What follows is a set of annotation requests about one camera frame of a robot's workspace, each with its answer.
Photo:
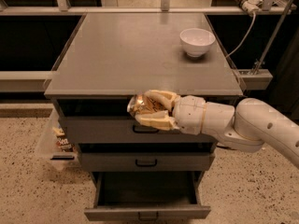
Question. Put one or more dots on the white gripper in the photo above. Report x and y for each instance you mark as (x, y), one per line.
(189, 114)

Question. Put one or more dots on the crushed orange soda can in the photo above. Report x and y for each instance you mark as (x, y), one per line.
(140, 104)

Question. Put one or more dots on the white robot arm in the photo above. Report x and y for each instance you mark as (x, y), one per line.
(245, 127)

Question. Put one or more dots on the grey drawer cabinet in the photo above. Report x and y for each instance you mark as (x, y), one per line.
(116, 55)

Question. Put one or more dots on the grey top drawer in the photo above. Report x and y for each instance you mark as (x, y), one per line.
(106, 120)

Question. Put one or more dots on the grey drawer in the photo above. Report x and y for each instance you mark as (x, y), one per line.
(106, 120)
(146, 196)
(146, 157)

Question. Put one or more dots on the grey middle drawer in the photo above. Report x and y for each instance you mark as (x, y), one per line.
(146, 157)

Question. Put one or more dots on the grey bottom drawer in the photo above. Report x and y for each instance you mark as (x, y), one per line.
(146, 196)

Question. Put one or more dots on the white ceramic bowl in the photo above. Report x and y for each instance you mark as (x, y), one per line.
(196, 42)

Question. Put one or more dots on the snack packet in bin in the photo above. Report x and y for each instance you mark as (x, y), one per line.
(62, 142)

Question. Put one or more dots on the clear plastic storage bin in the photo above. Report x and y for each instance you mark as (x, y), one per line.
(47, 150)

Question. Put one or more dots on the white power strip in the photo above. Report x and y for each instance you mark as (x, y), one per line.
(249, 6)

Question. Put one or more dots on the metal rail frame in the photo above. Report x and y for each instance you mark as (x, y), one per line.
(140, 6)

